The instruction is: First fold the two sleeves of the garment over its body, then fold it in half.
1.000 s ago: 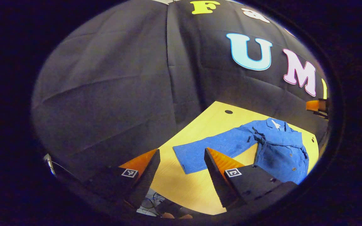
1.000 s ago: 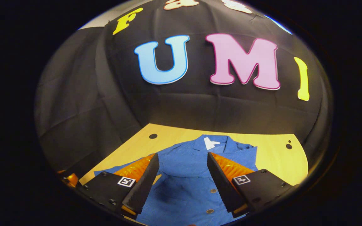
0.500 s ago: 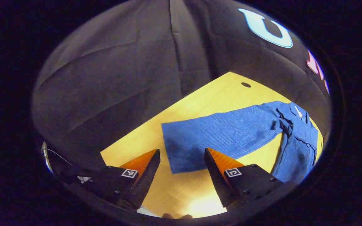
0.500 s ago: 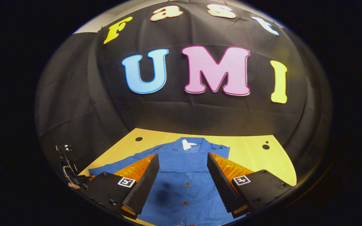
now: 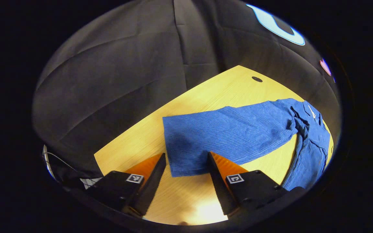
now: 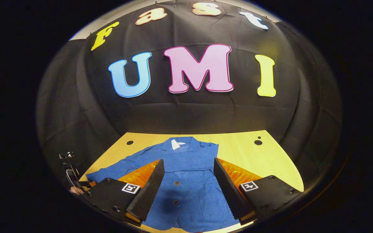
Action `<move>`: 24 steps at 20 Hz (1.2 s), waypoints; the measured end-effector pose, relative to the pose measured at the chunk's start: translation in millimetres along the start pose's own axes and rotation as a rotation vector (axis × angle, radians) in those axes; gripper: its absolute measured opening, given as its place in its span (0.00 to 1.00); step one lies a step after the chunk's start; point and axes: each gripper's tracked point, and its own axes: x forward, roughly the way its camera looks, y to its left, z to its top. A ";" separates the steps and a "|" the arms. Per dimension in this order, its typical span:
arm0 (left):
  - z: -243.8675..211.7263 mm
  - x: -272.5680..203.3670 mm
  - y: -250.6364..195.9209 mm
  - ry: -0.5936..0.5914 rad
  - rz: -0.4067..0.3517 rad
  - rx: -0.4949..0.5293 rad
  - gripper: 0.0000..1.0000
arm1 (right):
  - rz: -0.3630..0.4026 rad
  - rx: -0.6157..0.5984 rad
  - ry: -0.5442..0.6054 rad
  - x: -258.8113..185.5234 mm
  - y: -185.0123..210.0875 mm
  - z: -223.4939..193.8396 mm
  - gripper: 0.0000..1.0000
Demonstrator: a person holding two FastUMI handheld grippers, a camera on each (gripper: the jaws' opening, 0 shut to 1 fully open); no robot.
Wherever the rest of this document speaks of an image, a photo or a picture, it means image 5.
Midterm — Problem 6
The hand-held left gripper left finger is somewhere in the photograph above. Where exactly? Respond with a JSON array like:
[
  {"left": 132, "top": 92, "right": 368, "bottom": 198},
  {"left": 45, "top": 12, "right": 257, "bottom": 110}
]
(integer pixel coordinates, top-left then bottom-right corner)
[{"left": 85, "top": 153, "right": 167, "bottom": 217}]

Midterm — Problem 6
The thin grey cable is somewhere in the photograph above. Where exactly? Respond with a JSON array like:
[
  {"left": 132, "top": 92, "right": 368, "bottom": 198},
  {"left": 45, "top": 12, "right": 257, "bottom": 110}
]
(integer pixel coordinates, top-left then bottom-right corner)
[{"left": 42, "top": 145, "right": 80, "bottom": 182}]

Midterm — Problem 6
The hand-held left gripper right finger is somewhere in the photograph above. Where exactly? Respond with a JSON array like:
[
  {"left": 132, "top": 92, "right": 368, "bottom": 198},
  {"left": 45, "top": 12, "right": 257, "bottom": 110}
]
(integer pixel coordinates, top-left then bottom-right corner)
[{"left": 208, "top": 151, "right": 290, "bottom": 216}]

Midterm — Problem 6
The blue corduroy shirt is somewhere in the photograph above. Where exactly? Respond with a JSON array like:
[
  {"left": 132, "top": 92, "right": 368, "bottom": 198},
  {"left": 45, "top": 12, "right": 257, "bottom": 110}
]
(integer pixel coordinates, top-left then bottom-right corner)
[{"left": 162, "top": 98, "right": 331, "bottom": 191}]

